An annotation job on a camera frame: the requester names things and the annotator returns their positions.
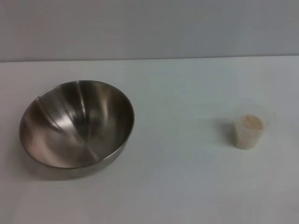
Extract stainless steel bowl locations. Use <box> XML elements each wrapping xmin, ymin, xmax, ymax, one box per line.
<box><xmin>19</xmin><ymin>80</ymin><xmax>135</xmax><ymax>180</ymax></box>

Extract clear plastic cup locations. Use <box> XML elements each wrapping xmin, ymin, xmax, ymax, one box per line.
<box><xmin>234</xmin><ymin>107</ymin><xmax>273</xmax><ymax>150</ymax></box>

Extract white rice grains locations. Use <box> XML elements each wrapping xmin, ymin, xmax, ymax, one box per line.
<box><xmin>235</xmin><ymin>114</ymin><xmax>265</xmax><ymax>149</ymax></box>

